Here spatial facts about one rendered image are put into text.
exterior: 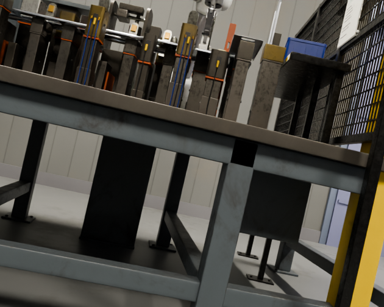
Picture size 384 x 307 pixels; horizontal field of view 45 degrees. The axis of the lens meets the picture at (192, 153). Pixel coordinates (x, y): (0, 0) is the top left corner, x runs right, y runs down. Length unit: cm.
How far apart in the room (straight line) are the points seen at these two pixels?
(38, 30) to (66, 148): 262
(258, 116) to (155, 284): 76
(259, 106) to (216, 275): 70
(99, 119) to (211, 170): 334
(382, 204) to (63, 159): 349
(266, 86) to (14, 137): 322
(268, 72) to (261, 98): 10
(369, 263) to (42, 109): 104
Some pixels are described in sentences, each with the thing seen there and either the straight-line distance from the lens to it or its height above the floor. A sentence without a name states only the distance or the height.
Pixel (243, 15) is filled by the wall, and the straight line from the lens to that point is 480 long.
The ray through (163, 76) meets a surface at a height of 87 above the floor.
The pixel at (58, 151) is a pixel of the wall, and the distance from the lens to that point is 455.
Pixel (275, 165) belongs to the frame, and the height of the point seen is 61.
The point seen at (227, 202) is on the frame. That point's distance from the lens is 134.
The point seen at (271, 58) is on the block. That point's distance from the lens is 181.
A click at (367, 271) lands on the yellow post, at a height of 36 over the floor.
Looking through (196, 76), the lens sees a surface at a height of 90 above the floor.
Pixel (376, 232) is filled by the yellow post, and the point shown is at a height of 48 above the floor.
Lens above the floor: 58
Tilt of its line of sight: level
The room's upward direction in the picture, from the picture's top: 13 degrees clockwise
